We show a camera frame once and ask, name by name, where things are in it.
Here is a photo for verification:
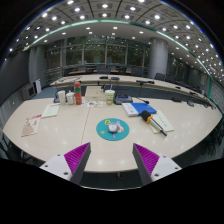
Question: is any group of office chairs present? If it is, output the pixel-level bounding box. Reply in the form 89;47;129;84
63;64;208;101

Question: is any group of ceiling lights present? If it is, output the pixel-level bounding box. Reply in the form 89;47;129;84
8;0;221;64

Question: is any red drink bottle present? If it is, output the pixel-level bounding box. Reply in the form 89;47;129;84
73;81;83;106

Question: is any black conference microphone console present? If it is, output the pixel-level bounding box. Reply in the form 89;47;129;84
113;93;151;106

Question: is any silver computer mouse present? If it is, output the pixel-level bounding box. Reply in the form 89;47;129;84
107;122;119;134

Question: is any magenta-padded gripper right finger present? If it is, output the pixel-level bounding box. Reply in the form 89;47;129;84
131;142;183;187

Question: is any green-printed paper cup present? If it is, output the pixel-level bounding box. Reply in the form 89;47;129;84
104;89;116;106

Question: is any black foam-tipped microphone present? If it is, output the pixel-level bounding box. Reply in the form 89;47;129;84
139;110;168;137

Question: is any pale green booklet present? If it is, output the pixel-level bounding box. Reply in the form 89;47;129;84
149;109;175;135

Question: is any short white cup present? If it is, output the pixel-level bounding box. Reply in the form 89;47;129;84
65;92;76;106

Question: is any blue and white book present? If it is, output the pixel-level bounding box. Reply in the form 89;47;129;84
121;102;158;118

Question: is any tall white cup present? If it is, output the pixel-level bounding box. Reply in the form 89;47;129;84
57;90;67;106

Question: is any round teal printed mouse pad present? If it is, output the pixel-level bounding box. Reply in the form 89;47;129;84
95;117;131;142

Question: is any white paper leaflet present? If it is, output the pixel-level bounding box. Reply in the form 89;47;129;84
40;102;61;119

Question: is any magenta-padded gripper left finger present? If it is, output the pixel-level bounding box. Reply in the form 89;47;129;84
39;141;92;186

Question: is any white cardboard box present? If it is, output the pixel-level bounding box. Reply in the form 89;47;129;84
84;86;107;102

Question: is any red-printed paper leaflet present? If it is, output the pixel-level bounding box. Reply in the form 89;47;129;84
21;113;43;138

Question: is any colourful sticker sheet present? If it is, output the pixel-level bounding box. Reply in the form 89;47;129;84
79;100;104;109

